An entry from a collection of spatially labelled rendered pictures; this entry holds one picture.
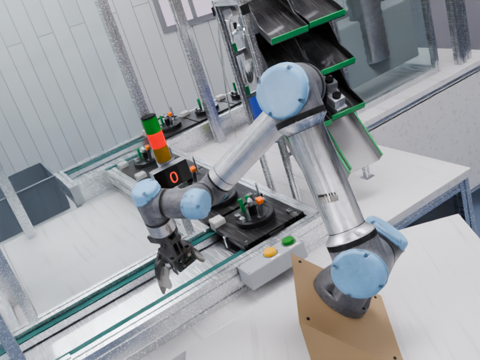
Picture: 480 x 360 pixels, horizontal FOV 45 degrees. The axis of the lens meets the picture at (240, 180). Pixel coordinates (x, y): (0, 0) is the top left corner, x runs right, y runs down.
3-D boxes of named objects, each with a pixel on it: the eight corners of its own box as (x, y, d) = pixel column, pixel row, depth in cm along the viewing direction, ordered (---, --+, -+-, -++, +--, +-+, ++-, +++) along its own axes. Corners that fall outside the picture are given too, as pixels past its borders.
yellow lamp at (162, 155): (174, 158, 188) (169, 144, 186) (161, 164, 187) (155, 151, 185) (168, 155, 193) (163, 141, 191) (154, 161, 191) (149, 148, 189)
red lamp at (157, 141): (168, 143, 186) (163, 130, 184) (155, 150, 185) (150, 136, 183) (163, 141, 191) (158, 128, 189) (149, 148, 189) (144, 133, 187)
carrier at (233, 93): (271, 91, 334) (265, 70, 329) (236, 107, 325) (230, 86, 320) (249, 87, 354) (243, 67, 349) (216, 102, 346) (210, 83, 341)
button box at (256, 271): (308, 256, 181) (303, 240, 178) (253, 291, 173) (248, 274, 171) (296, 249, 187) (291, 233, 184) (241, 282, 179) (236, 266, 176)
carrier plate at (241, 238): (305, 216, 194) (303, 211, 193) (246, 251, 185) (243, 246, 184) (266, 198, 214) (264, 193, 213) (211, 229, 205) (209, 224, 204)
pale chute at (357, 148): (379, 160, 206) (383, 154, 202) (348, 174, 204) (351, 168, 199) (339, 98, 216) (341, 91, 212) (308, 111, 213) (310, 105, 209)
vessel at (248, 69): (280, 82, 278) (258, 3, 263) (256, 93, 273) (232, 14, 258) (264, 80, 290) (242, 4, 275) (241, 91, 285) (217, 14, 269)
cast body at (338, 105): (347, 111, 199) (348, 96, 194) (337, 117, 198) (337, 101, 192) (331, 99, 204) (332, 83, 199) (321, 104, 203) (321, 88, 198)
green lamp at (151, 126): (163, 129, 184) (158, 115, 182) (150, 136, 183) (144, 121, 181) (158, 127, 189) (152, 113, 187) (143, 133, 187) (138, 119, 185)
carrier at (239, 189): (263, 198, 215) (254, 168, 210) (209, 228, 206) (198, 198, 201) (231, 183, 235) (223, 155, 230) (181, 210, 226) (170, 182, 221)
